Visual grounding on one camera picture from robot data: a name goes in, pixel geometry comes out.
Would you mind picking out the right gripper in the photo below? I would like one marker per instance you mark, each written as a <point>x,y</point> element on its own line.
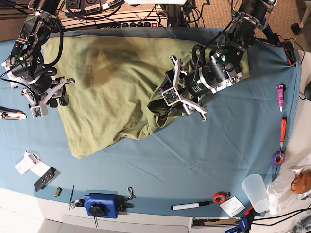
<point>37,99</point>

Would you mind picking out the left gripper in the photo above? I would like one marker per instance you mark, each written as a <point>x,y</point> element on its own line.
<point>188,105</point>

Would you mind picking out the olive green t-shirt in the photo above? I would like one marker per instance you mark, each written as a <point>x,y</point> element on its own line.
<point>115,80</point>

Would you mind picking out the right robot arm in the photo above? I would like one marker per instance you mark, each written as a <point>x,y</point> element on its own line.
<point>26,66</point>

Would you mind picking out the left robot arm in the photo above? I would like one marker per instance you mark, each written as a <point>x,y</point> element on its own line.
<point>217,65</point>

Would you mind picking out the orange white utility knife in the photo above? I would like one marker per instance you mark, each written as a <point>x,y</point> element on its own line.
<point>10,114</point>

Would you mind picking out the black power strip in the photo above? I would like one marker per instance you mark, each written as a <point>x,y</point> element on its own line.
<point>130,24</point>

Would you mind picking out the white card packet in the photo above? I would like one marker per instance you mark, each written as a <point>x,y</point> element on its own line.
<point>31,162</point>

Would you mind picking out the blue table cloth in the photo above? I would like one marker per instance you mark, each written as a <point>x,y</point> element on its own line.
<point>187,161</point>

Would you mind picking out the black remote control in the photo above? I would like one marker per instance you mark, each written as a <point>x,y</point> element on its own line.
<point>42,182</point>

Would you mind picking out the black zip tie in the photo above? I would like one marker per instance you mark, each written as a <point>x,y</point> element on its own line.
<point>71,196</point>

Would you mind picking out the small yellow battery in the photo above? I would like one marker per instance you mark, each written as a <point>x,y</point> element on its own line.
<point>58,192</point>

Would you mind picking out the metal carabiner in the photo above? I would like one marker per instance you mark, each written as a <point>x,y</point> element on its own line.
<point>131,194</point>

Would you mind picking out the purple tube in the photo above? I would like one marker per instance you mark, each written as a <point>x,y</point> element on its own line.
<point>280,93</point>

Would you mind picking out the white black marker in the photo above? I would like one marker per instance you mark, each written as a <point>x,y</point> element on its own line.
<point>191,205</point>

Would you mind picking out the blue table clamp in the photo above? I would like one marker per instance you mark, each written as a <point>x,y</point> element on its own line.
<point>99,205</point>

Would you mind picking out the red tape roll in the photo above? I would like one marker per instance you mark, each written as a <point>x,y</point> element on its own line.
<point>219,198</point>

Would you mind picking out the orange screwdriver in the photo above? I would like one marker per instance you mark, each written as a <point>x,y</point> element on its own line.
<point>282,134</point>

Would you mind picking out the purple tape roll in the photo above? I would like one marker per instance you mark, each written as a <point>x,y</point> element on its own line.
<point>278,158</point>

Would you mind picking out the translucent plastic cup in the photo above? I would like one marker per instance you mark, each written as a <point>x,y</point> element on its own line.
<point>254,187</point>

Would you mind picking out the red black clamp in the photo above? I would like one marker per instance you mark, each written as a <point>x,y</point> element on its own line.
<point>289,51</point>

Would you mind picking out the white paper note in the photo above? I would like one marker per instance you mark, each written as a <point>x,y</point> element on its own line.
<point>232,206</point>

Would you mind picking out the white plastic bag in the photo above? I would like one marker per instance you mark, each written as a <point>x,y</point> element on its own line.
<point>279,192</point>

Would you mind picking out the blue bar clamp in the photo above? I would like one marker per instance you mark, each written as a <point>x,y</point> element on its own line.
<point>244,224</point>

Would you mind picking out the brown wooden object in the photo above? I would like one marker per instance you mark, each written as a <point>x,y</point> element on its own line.
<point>301,183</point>

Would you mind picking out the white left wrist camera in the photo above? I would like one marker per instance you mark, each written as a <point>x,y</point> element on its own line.
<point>171,96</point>

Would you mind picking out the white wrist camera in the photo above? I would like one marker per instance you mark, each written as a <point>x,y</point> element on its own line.
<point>171,96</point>
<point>39,111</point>

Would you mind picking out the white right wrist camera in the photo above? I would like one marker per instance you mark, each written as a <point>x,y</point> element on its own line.
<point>39,111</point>

